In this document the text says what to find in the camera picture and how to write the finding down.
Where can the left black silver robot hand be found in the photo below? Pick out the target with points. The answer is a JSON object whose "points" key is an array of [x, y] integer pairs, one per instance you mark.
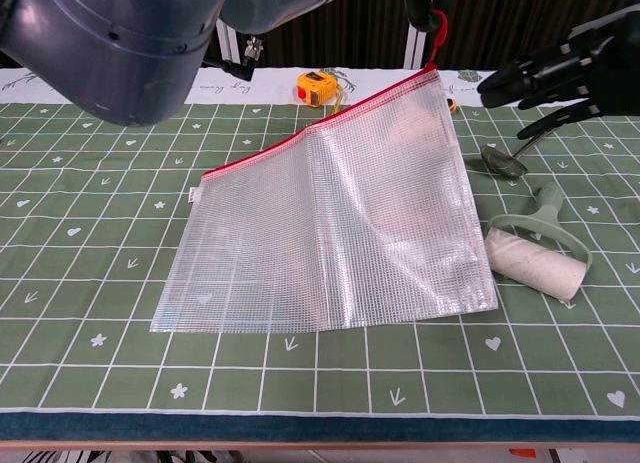
{"points": [[419, 5]]}

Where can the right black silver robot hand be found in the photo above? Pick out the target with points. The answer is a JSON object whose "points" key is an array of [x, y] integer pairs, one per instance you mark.
{"points": [[595, 68]]}

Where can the clear mesh zipper pouch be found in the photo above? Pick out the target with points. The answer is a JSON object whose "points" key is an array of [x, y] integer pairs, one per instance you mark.
{"points": [[325, 233]]}

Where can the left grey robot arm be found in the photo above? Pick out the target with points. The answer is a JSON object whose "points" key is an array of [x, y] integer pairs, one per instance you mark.
{"points": [[110, 48]]}

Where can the yellow tape measure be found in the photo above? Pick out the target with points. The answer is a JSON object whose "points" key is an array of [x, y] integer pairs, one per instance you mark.
{"points": [[315, 87]]}

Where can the green lint roller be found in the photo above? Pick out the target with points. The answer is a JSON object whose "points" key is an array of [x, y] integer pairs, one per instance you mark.
{"points": [[530, 268]]}

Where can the green grid tablecloth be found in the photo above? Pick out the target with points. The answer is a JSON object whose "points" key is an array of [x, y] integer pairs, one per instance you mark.
{"points": [[150, 283]]}

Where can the aluminium frame post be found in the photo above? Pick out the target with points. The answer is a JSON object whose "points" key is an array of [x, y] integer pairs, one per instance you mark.
{"points": [[417, 48], [227, 45]]}

